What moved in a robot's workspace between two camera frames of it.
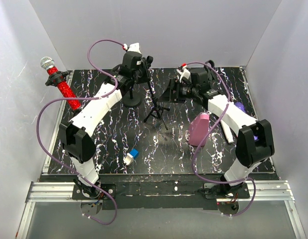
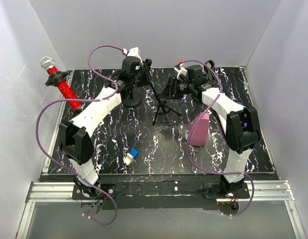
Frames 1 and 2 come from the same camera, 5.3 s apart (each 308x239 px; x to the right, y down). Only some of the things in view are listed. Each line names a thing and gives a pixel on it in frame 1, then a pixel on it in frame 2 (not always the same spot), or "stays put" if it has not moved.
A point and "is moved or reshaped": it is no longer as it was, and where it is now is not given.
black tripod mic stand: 157,111 is moved or reshaped
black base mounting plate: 178,192 stays put
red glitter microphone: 48,63 stays put
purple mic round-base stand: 131,98 stays put
